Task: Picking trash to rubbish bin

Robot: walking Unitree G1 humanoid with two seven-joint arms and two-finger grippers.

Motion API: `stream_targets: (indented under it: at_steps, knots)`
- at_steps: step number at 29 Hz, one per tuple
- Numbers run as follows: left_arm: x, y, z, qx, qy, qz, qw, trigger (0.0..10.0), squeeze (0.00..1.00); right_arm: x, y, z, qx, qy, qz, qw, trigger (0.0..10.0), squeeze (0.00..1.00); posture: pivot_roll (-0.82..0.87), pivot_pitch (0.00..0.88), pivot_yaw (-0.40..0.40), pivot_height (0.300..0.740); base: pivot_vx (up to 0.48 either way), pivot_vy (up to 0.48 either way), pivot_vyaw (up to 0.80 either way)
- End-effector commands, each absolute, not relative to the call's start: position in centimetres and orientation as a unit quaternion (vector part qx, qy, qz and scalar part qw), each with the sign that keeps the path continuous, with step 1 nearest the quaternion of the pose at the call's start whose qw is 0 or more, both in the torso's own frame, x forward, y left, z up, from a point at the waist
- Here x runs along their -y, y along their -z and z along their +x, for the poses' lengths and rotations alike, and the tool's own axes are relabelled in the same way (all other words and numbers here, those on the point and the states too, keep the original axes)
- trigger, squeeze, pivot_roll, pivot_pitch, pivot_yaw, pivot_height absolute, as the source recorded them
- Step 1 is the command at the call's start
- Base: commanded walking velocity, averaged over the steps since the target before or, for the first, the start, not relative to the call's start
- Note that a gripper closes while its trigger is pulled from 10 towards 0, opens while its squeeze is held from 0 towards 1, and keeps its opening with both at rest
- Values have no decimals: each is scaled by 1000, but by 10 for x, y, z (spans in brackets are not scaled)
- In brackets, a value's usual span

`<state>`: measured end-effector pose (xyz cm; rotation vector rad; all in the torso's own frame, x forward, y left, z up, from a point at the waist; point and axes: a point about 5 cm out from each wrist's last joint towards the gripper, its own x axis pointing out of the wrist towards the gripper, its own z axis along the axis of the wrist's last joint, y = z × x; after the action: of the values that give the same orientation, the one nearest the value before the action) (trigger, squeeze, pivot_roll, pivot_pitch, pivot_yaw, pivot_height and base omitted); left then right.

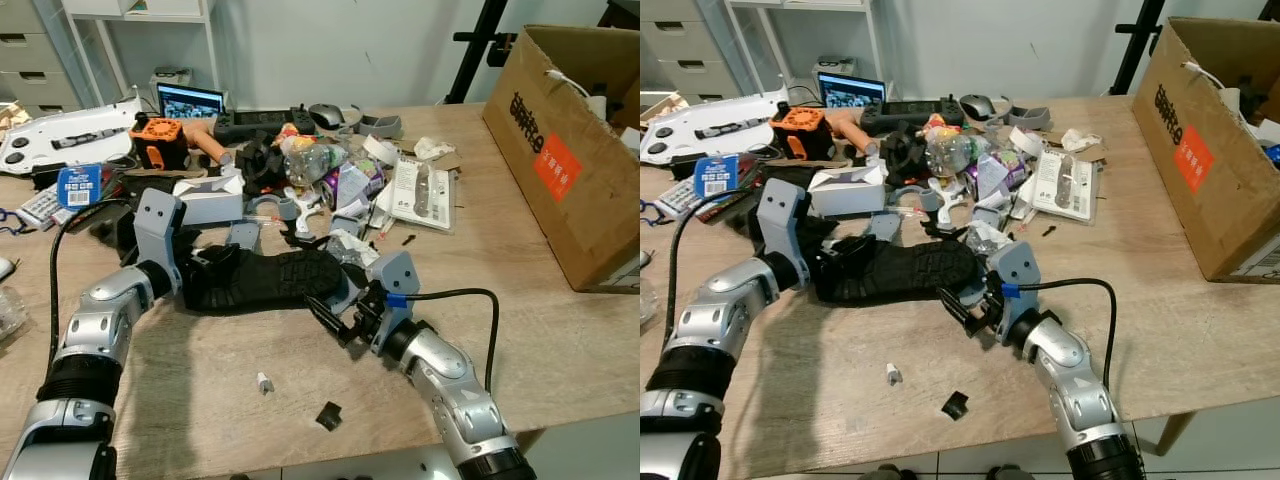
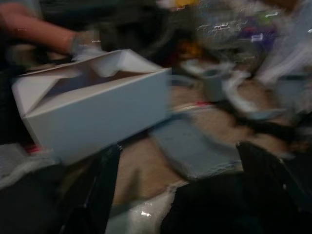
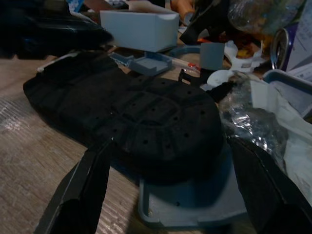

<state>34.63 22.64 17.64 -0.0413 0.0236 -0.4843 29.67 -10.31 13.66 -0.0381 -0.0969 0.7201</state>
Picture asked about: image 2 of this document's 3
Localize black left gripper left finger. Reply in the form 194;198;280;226
58;145;121;234

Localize black strap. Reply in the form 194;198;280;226
233;113;302;146

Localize person's hand in grey glove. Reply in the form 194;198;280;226
70;32;104;62

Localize black plastic rubbish bag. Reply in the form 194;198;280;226
160;179;247;234

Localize curved white plastic piece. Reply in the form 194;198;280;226
222;70;286;120

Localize white cardboard box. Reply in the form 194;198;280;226
11;48;173;166

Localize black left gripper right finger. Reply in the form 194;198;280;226
235;141;312;234

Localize crumpled white plastic wrap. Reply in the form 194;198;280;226
109;189;177;234

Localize small grey cup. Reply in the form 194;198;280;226
202;68;229;102

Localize clear plastic bag of rubbish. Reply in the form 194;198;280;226
194;0;282;51

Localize grey white cloth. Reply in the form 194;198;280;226
0;143;57;191

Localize flat grey foam piece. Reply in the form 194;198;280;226
150;116;245;180

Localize yellow item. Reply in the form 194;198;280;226
175;0;194;8

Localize white plastic bag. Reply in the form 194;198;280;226
254;0;312;82

